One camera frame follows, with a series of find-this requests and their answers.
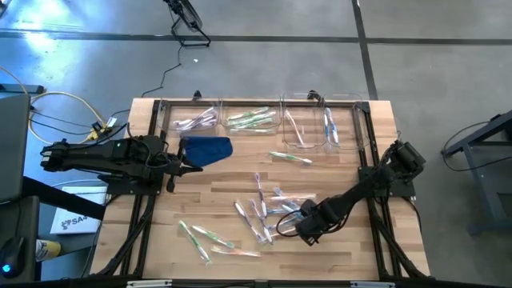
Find yellow white can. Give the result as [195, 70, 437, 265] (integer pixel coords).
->
[34, 238, 62, 263]

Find white bracket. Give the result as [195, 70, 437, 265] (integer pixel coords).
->
[350, 280, 397, 288]
[126, 279, 174, 288]

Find clear handled plastic bin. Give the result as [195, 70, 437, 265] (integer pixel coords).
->
[281, 92, 326, 150]
[322, 94, 364, 148]

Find purple toothbrush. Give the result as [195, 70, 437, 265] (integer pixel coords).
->
[183, 116, 220, 132]
[250, 198, 275, 245]
[172, 114, 219, 130]
[178, 110, 217, 128]
[234, 199, 265, 243]
[182, 106, 217, 126]
[254, 172, 268, 217]

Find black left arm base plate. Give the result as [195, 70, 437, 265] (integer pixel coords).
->
[106, 166, 166, 197]

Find clear scoop-front plastic bin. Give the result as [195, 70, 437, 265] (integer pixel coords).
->
[158, 98, 221, 134]
[219, 98, 283, 136]

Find blue-legged side table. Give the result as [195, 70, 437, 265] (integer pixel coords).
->
[442, 110, 512, 236]

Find dark grey laptop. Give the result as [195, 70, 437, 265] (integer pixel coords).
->
[0, 94, 32, 203]

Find black computer mouse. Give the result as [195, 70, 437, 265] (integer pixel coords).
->
[0, 236, 26, 280]

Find yellow extension cable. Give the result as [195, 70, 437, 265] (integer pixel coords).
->
[0, 66, 106, 148]

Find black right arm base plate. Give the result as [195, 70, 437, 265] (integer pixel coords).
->
[358, 167, 417, 198]

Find grey flat bar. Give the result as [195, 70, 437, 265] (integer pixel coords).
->
[0, 83, 45, 95]

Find blue cloth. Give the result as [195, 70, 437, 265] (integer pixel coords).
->
[182, 135, 234, 168]

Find black desk frame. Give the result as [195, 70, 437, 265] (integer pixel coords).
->
[0, 175, 107, 281]

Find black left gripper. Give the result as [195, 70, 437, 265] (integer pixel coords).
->
[159, 138, 204, 194]

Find white printed box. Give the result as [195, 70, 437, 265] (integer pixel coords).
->
[49, 184, 109, 236]

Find black floor fan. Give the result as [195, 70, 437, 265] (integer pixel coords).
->
[162, 0, 212, 48]

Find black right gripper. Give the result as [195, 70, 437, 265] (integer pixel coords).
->
[295, 198, 335, 247]

